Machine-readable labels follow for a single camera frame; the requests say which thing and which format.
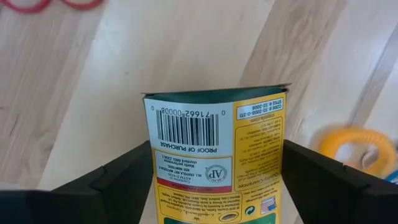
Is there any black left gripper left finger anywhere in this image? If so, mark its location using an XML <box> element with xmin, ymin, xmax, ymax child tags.
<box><xmin>0</xmin><ymin>140</ymin><xmax>155</xmax><ymax>224</ymax></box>

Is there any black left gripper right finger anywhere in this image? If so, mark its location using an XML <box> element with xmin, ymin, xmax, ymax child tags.
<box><xmin>281</xmin><ymin>139</ymin><xmax>398</xmax><ymax>224</ymax></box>

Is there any yellow green Crayola crayon box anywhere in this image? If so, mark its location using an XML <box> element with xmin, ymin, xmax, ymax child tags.
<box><xmin>142</xmin><ymin>83</ymin><xmax>292</xmax><ymax>224</ymax></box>

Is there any orange coil wristband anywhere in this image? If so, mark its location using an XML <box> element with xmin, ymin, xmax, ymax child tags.
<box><xmin>316</xmin><ymin>126</ymin><xmax>398</xmax><ymax>179</ymax></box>

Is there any red rubber band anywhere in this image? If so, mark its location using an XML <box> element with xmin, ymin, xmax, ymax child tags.
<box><xmin>0</xmin><ymin>0</ymin><xmax>104</xmax><ymax>14</ymax></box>

